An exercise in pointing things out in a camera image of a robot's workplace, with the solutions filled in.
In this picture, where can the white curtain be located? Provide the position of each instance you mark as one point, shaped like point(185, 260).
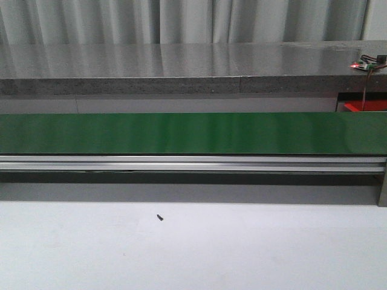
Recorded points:
point(179, 22)

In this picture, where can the grey stone counter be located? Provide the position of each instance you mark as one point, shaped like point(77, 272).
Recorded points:
point(236, 77)

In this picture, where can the aluminium conveyor frame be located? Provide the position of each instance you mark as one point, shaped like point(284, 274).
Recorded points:
point(310, 170)

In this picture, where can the red plastic bin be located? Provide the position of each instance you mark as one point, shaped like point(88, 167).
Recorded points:
point(368, 106)

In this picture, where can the green conveyor belt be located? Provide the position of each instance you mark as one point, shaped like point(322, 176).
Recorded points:
point(284, 133)

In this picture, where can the small green circuit board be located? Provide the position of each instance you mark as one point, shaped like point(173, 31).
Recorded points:
point(365, 66)

